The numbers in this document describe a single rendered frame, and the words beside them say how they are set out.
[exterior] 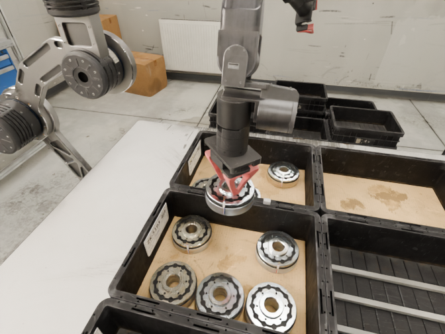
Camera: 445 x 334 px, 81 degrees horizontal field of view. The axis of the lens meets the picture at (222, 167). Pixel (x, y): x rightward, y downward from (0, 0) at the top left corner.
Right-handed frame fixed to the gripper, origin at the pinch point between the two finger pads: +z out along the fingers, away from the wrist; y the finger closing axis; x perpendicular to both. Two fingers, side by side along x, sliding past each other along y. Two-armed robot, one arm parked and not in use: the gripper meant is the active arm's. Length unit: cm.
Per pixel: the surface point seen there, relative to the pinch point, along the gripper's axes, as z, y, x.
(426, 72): 70, 110, -340
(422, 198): 21, -16, -61
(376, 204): 21, -11, -46
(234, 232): 22.0, 2.2, -3.8
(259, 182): 22.1, 15.1, -21.8
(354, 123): 55, 58, -141
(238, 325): 11.6, -20.0, 10.0
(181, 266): 19.2, -1.3, 13.0
